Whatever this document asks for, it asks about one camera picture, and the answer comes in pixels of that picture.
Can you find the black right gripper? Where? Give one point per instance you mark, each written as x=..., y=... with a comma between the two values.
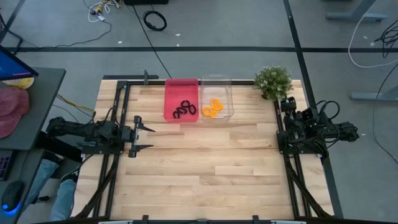
x=290, y=124

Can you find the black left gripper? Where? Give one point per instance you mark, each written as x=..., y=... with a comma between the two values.
x=133, y=137

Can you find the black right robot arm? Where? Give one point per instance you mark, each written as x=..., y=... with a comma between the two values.
x=342, y=132

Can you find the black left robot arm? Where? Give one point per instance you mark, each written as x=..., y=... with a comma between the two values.
x=77, y=129

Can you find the potted plant with black pot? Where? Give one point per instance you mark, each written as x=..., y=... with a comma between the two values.
x=273, y=81

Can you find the pink plastic bin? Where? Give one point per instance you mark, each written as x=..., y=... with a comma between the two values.
x=174, y=93

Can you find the clear plastic bin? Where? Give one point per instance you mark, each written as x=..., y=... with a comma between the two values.
x=217, y=90

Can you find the person's shoe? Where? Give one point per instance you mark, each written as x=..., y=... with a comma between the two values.
x=71, y=175

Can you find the grey desk foot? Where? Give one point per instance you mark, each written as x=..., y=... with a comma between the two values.
x=357, y=15
x=373, y=96

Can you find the silver aluminium extrusion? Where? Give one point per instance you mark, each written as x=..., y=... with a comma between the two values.
x=287, y=222
x=115, y=222

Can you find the person's leg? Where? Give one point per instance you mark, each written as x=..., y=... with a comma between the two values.
x=40, y=180
x=63, y=199

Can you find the dark grey desk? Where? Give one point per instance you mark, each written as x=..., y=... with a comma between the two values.
x=43, y=102

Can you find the yellow round object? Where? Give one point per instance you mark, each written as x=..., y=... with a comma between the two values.
x=21, y=83

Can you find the pink cap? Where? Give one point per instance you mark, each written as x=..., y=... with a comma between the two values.
x=12, y=109

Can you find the black keyboard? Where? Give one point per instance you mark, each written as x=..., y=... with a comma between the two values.
x=4, y=166

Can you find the black computer mouse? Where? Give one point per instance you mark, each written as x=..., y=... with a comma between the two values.
x=12, y=194

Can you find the computer monitor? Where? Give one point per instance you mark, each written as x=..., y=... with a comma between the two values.
x=12, y=67

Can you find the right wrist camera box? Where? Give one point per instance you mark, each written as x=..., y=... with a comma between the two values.
x=308, y=115

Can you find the black aluminium rig frame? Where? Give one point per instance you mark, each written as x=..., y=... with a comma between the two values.
x=122, y=102

